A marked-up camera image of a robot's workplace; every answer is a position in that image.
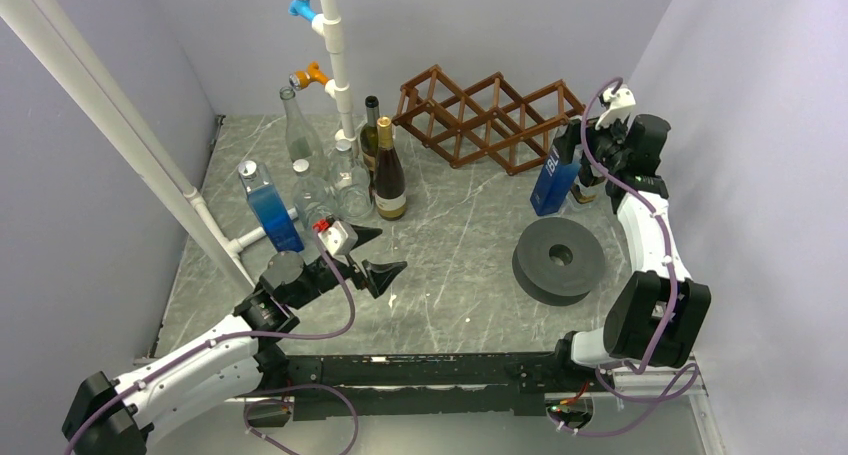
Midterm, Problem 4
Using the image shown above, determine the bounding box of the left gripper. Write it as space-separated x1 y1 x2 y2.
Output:
289 225 406 309

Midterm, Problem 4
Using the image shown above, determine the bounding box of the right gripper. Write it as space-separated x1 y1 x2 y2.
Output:
553 110 629 171

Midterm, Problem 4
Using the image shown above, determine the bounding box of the clear square bottle black cap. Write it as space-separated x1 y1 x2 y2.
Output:
570 166 606 208

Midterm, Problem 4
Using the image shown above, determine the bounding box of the blue bottle silver cap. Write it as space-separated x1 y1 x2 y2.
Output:
530 134 580 216

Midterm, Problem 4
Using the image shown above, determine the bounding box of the brown bottle gold foil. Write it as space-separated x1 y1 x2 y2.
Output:
374 116 407 221

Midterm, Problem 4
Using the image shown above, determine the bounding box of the large clear bottle white stopper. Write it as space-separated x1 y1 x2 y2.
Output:
330 139 373 221

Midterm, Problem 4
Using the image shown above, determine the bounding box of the green bottle grey cap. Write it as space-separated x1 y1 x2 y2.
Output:
359 95 380 176

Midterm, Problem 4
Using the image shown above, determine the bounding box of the clear bottle dark label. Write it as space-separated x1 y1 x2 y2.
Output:
279 86 329 178

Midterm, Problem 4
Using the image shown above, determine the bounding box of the clear bottle chrome cap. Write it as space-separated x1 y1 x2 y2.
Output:
237 160 304 252

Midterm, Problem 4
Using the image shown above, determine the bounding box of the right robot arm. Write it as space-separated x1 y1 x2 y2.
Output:
550 114 711 390

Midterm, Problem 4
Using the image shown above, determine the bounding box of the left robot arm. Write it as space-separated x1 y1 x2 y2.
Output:
62 217 407 454

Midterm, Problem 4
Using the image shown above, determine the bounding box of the brown wooden wine rack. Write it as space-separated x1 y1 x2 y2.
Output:
393 65 585 175

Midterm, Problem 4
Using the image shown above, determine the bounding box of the clear glass jar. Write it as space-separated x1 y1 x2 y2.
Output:
293 167 338 231

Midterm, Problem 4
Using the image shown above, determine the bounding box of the small silver cap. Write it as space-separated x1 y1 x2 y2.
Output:
292 159 310 174

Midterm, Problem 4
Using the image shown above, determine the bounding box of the dark grey foam spool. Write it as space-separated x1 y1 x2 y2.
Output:
511 217 606 307

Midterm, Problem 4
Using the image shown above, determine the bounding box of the orange tap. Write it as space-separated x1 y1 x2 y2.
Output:
289 61 329 91

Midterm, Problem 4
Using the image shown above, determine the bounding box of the white pvc pipe stand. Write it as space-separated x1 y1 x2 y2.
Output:
225 0 365 258

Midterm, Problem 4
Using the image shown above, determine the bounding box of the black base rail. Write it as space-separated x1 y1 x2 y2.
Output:
247 340 603 421

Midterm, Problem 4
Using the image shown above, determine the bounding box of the white diagonal frame pipe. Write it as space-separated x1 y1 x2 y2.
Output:
1 0 255 297

